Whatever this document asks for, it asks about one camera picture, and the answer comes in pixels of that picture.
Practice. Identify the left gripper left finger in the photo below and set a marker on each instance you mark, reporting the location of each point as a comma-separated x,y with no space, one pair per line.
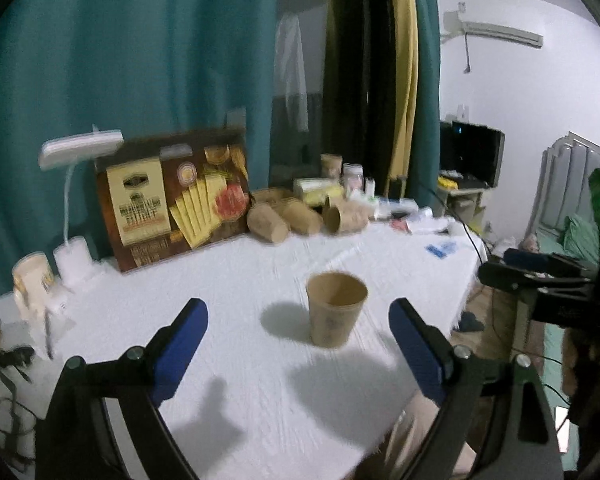
76,438

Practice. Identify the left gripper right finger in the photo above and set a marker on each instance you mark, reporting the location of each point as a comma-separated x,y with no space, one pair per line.
520,440

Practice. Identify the kraft cup with cartoon stickers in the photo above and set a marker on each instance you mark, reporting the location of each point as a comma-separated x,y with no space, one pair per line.
336,300

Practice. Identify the white ceramic mug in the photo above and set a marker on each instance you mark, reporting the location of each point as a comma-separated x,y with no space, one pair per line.
33,279

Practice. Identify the blue card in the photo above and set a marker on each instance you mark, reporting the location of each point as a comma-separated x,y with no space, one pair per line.
442,250

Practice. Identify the brown cracker box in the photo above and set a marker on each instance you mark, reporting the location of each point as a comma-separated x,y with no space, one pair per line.
165,196

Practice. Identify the lying printed kraft cup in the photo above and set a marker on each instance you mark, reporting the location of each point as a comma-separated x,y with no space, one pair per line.
345,218

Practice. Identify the lying kraft cup nearest box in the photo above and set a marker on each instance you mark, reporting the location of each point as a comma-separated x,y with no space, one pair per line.
266,223

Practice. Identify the black monitor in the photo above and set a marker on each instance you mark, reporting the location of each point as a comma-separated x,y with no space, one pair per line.
471,155

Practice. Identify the white lidded jar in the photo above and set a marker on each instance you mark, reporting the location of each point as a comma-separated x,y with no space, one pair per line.
352,178

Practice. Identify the yellow food package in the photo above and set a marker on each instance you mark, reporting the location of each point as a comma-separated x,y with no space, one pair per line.
315,191

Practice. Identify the upright kraft cup at back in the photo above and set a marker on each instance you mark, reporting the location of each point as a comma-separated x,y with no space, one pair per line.
331,166

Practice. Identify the yellow curtain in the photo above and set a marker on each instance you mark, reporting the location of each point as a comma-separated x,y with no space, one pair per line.
407,65

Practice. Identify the teal curtain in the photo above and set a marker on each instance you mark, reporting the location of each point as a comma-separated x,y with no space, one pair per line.
144,67

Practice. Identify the wall air conditioner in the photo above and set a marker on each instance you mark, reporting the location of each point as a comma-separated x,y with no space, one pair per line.
500,24

